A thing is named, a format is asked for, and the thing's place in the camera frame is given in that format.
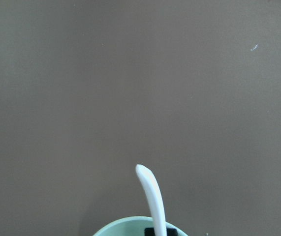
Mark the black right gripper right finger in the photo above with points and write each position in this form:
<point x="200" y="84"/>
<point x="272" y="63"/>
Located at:
<point x="171" y="232"/>

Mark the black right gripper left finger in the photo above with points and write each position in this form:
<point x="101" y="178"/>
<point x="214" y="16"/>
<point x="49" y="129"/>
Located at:
<point x="149" y="232"/>

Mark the light green bowl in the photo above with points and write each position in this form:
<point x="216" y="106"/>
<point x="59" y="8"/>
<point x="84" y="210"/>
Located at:
<point x="131" y="226"/>

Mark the white ceramic spoon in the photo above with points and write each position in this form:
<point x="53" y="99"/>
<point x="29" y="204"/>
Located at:
<point x="154" y="198"/>

